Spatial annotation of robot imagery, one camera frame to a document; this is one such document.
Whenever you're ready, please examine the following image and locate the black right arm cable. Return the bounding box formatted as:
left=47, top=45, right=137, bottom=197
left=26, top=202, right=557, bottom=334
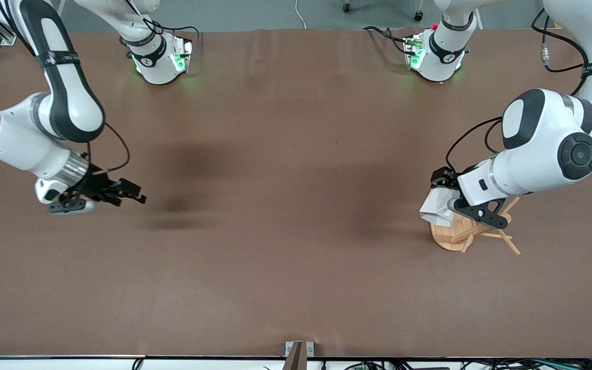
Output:
left=87, top=122, right=132, bottom=174

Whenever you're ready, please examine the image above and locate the brown table cover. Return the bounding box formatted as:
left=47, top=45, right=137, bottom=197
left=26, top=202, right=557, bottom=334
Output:
left=0, top=28, right=592, bottom=359

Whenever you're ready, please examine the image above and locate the black right base cable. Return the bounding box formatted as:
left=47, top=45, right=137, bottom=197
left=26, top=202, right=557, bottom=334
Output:
left=161, top=25, right=203, bottom=53

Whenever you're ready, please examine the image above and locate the white faceted cup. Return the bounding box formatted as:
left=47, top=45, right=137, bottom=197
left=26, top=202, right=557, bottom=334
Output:
left=419, top=186, right=462, bottom=228

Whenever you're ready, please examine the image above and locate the black left base cable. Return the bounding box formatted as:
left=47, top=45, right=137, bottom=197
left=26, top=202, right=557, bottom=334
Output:
left=362, top=25, right=411, bottom=55

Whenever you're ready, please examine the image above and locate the black base cable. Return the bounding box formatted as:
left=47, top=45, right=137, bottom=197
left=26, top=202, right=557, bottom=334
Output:
left=161, top=25, right=203, bottom=53
left=362, top=25, right=411, bottom=55

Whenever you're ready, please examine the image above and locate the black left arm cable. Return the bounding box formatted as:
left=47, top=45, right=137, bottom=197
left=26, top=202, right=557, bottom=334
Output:
left=445, top=7, right=590, bottom=174

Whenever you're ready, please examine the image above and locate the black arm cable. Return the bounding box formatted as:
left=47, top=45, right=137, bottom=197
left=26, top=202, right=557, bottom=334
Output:
left=445, top=7, right=590, bottom=174
left=87, top=122, right=132, bottom=174

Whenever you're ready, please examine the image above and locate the wooden cup rack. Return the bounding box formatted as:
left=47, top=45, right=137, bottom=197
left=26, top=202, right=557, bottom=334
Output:
left=429, top=196, right=522, bottom=256

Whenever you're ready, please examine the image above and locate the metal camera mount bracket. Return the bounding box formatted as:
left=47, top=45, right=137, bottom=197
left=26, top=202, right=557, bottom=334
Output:
left=282, top=341, right=315, bottom=370

